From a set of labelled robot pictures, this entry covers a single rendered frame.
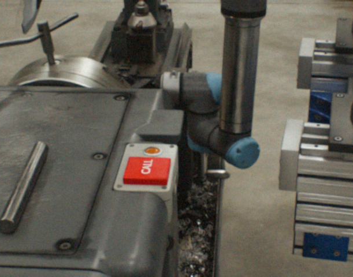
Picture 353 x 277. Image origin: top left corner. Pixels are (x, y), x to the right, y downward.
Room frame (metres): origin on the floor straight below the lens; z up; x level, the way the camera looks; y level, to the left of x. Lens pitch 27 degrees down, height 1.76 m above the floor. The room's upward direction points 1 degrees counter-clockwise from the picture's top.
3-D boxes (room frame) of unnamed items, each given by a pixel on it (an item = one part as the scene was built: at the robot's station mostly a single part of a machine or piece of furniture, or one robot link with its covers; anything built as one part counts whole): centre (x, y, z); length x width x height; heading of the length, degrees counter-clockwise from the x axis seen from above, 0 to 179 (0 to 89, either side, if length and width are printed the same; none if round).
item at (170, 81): (1.58, 0.01, 1.08); 0.08 x 0.05 x 0.08; 175
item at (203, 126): (1.56, -0.07, 0.97); 0.11 x 0.08 x 0.11; 32
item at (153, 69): (1.89, 0.09, 0.99); 0.20 x 0.10 x 0.05; 175
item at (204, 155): (1.94, -0.06, 0.75); 0.27 x 0.10 x 0.23; 175
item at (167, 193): (0.89, 0.04, 1.23); 0.13 x 0.08 x 0.05; 175
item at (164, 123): (1.03, 0.03, 1.24); 0.09 x 0.08 x 0.03; 175
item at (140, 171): (0.87, 0.04, 1.26); 0.06 x 0.06 x 0.02; 85
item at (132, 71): (1.60, 0.09, 1.08); 0.12 x 0.09 x 0.08; 85
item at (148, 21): (1.92, 0.09, 1.13); 0.08 x 0.08 x 0.03
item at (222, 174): (1.83, -0.11, 0.69); 0.08 x 0.03 x 0.03; 85
